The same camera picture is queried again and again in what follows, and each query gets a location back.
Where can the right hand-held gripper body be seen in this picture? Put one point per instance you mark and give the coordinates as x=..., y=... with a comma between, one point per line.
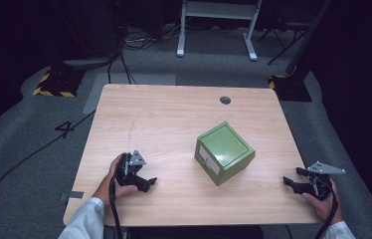
x=320, y=187

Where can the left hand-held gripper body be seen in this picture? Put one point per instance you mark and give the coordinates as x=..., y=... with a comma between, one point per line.
x=127, y=172

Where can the person's right hand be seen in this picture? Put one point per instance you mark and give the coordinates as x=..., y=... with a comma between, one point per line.
x=328, y=209

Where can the person's left hand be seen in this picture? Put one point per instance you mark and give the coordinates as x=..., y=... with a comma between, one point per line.
x=106, y=191

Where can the grey floor tape strip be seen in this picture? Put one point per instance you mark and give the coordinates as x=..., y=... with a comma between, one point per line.
x=74, y=195

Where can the person's dark lap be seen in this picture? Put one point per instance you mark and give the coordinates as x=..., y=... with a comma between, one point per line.
x=190, y=232

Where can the green drawer box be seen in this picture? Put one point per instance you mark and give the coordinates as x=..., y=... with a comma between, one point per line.
x=225, y=149

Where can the black stand base with pole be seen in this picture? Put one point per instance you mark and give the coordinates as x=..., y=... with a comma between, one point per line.
x=293, y=88

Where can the black yellow striped stand base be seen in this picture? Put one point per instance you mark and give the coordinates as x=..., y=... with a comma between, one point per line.
x=58, y=84

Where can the black tripod stand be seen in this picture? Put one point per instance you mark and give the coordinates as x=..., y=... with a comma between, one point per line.
x=286, y=36

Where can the black equipment cabinet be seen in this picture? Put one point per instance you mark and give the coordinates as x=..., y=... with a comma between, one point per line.
x=104, y=26

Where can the white metal desk frame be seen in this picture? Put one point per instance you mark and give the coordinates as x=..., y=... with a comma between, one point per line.
x=219, y=10

